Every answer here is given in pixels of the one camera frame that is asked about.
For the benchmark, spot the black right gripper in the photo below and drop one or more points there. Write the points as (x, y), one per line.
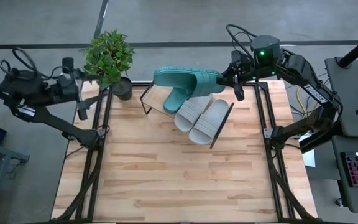
(242, 73)

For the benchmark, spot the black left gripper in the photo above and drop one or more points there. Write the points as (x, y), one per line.
(70, 90)

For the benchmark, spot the teal rubber slide sandal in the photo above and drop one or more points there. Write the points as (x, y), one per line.
(185, 79)
(174, 102)

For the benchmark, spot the grey rubber slide sandal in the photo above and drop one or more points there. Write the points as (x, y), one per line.
(208, 124)
(191, 113)

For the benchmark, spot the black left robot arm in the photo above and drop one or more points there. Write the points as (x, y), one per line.
(57, 124)

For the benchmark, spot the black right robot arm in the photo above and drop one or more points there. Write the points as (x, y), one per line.
(315, 93)

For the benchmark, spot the black plant pot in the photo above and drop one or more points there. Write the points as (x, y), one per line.
(123, 90)

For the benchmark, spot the green leafy plant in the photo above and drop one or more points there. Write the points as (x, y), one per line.
(109, 56)

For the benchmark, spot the white paper sheet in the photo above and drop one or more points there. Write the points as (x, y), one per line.
(309, 155)

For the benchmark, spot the grey operator desk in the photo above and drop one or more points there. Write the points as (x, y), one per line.
(353, 124)

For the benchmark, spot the black slanted pole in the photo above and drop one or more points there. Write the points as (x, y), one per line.
(357, 48)

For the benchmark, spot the wooden shelf with black frame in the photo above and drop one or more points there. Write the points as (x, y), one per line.
(155, 99)

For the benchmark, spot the black aluminium rig frame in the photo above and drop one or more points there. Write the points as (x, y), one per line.
(87, 174)

